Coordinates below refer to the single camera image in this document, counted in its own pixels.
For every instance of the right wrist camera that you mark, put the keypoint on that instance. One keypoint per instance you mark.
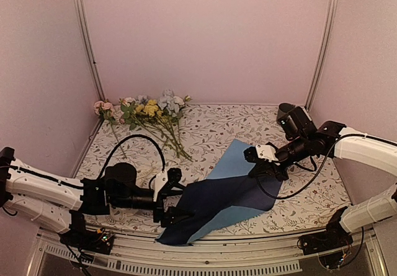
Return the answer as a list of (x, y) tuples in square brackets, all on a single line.
[(260, 153)]

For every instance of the grey metal mug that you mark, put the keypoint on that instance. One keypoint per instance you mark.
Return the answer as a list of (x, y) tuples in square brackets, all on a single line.
[(283, 109)]

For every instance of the front aluminium rail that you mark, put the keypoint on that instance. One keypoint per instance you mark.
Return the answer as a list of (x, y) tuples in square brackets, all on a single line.
[(264, 245)]

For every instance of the blue wrapping paper sheet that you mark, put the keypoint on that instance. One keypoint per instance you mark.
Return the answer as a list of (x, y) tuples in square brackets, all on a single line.
[(225, 197)]

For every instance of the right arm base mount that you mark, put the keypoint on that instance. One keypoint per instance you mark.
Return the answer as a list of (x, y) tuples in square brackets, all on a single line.
[(327, 240)]

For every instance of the floral patterned table mat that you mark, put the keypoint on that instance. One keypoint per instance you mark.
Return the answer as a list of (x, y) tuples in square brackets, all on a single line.
[(307, 201)]

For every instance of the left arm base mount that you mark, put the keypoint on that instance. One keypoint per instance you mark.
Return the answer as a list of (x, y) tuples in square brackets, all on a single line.
[(99, 241)]

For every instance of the pink rose stem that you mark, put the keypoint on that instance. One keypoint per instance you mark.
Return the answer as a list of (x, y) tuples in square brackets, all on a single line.
[(111, 114)]

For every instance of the right aluminium frame post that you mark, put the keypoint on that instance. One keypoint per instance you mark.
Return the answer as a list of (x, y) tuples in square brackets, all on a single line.
[(322, 54)]

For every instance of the left aluminium frame post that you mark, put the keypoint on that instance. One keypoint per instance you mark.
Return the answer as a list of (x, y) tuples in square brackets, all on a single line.
[(83, 25)]

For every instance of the blue hydrangea stem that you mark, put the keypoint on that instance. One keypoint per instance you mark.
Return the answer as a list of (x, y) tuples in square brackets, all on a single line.
[(170, 102)]

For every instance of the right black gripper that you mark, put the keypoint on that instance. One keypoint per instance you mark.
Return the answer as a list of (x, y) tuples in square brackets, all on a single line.
[(263, 168)]

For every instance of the white pink flower stem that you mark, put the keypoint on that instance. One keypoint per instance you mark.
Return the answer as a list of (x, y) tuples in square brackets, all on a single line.
[(146, 114)]

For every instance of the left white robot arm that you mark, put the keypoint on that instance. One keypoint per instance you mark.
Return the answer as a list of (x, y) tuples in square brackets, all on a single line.
[(61, 203)]

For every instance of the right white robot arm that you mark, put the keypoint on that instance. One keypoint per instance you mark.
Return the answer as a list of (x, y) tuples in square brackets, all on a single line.
[(331, 140)]

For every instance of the aluminium frame post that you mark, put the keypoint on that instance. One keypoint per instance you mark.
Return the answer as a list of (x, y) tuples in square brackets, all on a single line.
[(322, 54), (83, 25)]

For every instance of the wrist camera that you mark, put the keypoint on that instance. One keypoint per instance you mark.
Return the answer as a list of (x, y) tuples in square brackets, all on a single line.
[(160, 180), (260, 153)]

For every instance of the cream printed ribbon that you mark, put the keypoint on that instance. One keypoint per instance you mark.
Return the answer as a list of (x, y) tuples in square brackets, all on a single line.
[(139, 176)]

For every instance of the yellow flower stem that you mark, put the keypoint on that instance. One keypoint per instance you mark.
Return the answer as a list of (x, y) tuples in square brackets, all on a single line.
[(152, 108)]

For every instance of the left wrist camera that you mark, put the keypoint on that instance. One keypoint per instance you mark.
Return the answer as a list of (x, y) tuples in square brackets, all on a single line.
[(160, 180)]

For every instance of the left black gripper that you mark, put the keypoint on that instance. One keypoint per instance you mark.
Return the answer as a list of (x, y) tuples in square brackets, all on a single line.
[(165, 218)]

